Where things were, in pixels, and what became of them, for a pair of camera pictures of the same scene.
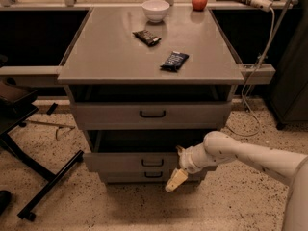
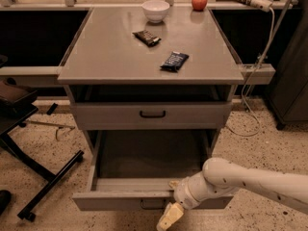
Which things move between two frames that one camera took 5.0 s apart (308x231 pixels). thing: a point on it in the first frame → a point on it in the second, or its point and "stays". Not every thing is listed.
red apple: x=199 y=1 stays
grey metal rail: x=30 y=75 stays
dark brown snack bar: x=147 y=38 stays
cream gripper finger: x=180 y=149 → x=173 y=183
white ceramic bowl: x=155 y=10 stays
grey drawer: x=137 y=150 → x=122 y=193
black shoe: x=5 y=199 stays
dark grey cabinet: x=289 y=88 stays
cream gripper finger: x=176 y=179 → x=171 y=215
